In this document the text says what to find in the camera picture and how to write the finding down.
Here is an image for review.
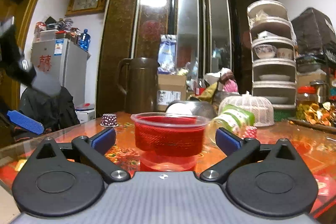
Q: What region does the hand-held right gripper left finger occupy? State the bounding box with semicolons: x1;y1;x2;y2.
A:
35;127;131;184

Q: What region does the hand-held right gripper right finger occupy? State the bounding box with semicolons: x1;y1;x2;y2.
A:
200;127;297;184

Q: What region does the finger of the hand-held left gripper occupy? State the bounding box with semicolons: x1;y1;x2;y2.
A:
0;102;45;142

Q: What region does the dotted paper cupcake cup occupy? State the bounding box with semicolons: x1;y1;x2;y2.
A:
100;113;119;127

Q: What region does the small red dotted cup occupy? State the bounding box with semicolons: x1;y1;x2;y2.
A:
243;126;258;139

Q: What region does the glass jar with green label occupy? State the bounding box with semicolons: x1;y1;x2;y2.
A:
206;105;256;147

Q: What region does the white box with red lid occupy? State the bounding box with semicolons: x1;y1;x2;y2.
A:
75;102;96;124

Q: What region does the steel bowl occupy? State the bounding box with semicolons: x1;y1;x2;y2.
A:
168;100;217;120

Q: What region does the white mesh food cover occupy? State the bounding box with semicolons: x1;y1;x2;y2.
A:
219;93;275;127

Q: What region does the white bowl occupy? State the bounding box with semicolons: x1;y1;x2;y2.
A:
165;103;194;116

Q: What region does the grey refrigerator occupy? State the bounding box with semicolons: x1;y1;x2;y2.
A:
31;39;91;110

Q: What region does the brown plastic pitcher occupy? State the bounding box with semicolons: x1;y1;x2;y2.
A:
117;57;160;115

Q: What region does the blue water bottle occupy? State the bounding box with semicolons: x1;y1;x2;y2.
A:
79;28;91;51

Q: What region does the brown cardboard box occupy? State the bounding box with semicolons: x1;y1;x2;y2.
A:
157;74;187;109

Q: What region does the white tiered dish rack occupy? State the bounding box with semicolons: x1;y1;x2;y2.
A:
247;0;299;111

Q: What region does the plastic jar with red lid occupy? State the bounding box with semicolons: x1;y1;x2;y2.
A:
296;86;320;120

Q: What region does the tray of dried peels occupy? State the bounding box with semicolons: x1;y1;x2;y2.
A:
287;102;336;134

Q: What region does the patterned porcelain bowl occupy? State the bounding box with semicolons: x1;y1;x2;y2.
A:
254;45;277;59

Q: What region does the blue and white bag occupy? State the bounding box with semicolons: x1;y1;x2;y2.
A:
158;34;178;74

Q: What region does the dark wooden wardrobe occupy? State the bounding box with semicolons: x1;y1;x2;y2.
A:
96;0;263;115

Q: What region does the dark fabric storage box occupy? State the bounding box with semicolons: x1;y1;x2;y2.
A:
291;7;336;57

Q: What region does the wooden door frame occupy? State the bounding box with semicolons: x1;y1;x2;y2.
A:
0;0;44;109

